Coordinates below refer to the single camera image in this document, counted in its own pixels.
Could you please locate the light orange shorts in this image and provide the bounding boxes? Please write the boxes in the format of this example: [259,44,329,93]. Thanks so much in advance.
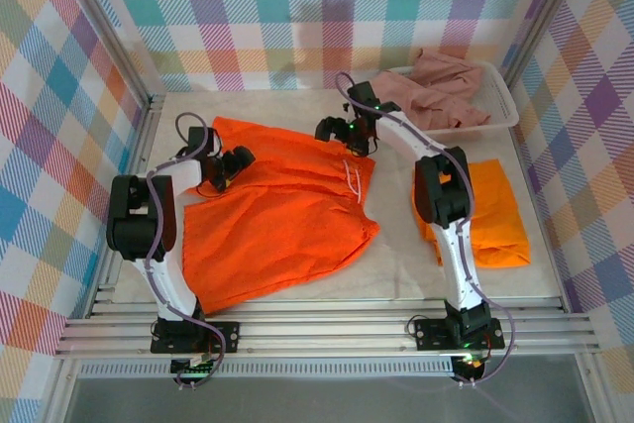
[413,158,532,269]

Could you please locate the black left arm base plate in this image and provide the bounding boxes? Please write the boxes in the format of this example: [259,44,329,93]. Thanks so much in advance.
[151,319,242,356]

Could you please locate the green-lit circuit board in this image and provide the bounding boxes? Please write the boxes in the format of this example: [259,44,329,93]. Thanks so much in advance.
[453,353,489,377]
[170,356,219,379]

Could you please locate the white plastic basket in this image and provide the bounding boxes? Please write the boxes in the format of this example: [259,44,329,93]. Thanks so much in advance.
[388,59,521,143]

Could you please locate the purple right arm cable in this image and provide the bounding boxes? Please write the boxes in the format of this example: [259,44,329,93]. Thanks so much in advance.
[335,70,519,389]

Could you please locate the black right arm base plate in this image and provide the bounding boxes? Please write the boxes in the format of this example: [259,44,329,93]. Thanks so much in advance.
[413,317,505,353]

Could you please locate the bright red-orange shorts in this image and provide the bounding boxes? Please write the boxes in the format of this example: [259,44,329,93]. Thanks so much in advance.
[180,115,382,318]

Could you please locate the short aluminium frame post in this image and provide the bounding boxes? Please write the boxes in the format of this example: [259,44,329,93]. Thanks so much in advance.
[47,358,83,423]
[577,353,615,423]

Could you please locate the pink shorts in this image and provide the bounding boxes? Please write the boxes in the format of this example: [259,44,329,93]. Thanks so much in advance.
[370,48,492,131]

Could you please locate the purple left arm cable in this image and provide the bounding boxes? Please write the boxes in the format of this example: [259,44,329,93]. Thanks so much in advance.
[146,112,232,390]

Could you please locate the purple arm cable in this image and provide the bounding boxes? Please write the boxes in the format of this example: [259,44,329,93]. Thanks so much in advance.
[146,112,232,390]
[335,70,519,389]

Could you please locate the slotted grey cable duct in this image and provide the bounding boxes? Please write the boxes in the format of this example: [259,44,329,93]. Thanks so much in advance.
[76,361,457,379]

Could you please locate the wide aluminium frame rail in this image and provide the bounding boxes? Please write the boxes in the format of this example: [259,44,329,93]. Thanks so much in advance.
[53,296,600,360]

